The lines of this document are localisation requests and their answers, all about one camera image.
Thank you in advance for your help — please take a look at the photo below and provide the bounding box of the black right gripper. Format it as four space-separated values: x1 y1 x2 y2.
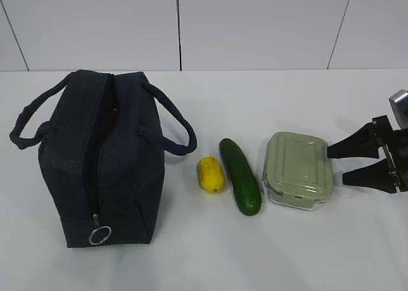
327 115 407 194

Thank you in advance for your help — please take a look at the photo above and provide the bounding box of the green lidded glass container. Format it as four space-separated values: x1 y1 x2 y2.
262 132 333 211

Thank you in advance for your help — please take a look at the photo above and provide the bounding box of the green cucumber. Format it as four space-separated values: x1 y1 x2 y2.
219 138 262 216

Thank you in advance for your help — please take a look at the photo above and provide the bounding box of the yellow corn cob piece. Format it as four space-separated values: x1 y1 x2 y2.
198 157 226 194

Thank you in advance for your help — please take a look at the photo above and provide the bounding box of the navy blue lunch bag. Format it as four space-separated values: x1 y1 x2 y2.
10 70 197 248

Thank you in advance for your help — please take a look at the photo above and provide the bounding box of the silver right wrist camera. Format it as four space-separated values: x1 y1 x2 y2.
389 90 408 129

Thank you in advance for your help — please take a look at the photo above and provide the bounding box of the silver zipper pull ring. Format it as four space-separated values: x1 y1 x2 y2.
89 212 113 246

